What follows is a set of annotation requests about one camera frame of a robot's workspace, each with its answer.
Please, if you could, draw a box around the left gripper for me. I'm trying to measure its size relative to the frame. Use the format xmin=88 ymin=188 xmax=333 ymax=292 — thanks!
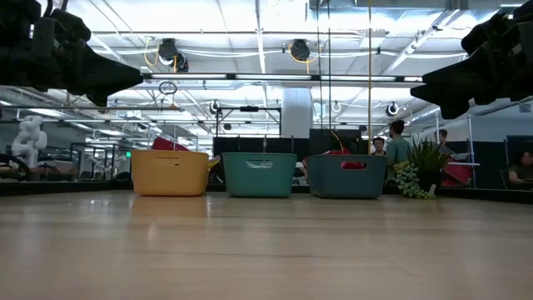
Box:
xmin=0 ymin=0 xmax=144 ymax=108

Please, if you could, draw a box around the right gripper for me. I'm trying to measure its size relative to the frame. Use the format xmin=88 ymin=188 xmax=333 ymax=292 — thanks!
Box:
xmin=410 ymin=15 xmax=533 ymax=120

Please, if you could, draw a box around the person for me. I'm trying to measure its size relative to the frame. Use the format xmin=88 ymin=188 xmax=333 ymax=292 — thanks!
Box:
xmin=507 ymin=149 xmax=533 ymax=185
xmin=385 ymin=119 xmax=413 ymax=183
xmin=293 ymin=156 xmax=311 ymax=187
xmin=371 ymin=136 xmax=387 ymax=156
xmin=435 ymin=128 xmax=459 ymax=159

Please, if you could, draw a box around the white metal rack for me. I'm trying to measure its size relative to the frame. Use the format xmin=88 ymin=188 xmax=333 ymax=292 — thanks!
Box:
xmin=435 ymin=114 xmax=481 ymax=188

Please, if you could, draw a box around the artificial succulent plant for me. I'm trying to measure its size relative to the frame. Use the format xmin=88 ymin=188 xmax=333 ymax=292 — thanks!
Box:
xmin=393 ymin=136 xmax=453 ymax=200

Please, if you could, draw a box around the black partition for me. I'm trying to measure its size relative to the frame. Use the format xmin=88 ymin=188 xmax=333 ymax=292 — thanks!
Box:
xmin=211 ymin=127 xmax=371 ymax=183
xmin=474 ymin=134 xmax=533 ymax=191

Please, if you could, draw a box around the red plastic tub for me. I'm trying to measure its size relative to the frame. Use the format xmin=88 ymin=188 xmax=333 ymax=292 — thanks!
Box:
xmin=441 ymin=164 xmax=474 ymax=188

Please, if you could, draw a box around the red storage bin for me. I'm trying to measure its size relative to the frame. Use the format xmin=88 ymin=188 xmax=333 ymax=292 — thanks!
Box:
xmin=150 ymin=136 xmax=192 ymax=152

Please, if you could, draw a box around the yellow plastic basket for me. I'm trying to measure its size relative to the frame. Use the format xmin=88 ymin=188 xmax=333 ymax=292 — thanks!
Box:
xmin=131 ymin=148 xmax=212 ymax=198

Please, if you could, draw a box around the black curved chair part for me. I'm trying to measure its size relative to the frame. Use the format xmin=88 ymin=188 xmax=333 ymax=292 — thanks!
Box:
xmin=0 ymin=152 xmax=37 ymax=181

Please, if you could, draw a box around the grey-blue plastic basket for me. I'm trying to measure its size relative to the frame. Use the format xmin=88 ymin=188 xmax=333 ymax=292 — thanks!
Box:
xmin=306 ymin=153 xmax=389 ymax=199

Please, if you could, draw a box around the white column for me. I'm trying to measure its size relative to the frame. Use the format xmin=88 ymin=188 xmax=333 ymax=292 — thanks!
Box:
xmin=281 ymin=87 xmax=313 ymax=138

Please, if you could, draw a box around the ceiling light strip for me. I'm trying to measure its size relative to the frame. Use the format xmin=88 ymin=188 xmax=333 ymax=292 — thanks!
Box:
xmin=141 ymin=72 xmax=424 ymax=83

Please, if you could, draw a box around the teal plastic basket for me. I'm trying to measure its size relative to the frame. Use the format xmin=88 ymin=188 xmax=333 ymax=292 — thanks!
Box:
xmin=221 ymin=151 xmax=298 ymax=198

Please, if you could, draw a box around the ceiling air duct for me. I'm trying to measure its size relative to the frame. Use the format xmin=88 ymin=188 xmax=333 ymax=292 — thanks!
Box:
xmin=410 ymin=97 xmax=533 ymax=123

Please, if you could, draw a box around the hanging cable loop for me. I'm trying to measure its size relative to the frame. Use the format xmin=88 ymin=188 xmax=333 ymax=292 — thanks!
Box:
xmin=157 ymin=80 xmax=179 ymax=96

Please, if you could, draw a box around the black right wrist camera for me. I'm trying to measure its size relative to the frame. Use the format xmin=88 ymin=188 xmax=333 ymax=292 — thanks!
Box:
xmin=460 ymin=12 xmax=512 ymax=56

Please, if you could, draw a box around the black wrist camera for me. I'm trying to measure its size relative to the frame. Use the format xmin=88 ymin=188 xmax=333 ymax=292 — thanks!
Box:
xmin=460 ymin=12 xmax=512 ymax=56
xmin=39 ymin=7 xmax=92 ymax=46

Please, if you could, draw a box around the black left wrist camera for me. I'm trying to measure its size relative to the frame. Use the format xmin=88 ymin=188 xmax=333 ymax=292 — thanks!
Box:
xmin=39 ymin=7 xmax=92 ymax=46

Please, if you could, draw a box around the black hanging cable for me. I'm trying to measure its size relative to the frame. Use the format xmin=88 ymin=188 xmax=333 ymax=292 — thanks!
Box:
xmin=316 ymin=0 xmax=321 ymax=130
xmin=326 ymin=0 xmax=332 ymax=130

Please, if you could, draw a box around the black gantry frame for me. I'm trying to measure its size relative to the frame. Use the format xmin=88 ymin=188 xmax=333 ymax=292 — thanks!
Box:
xmin=214 ymin=105 xmax=283 ymax=138

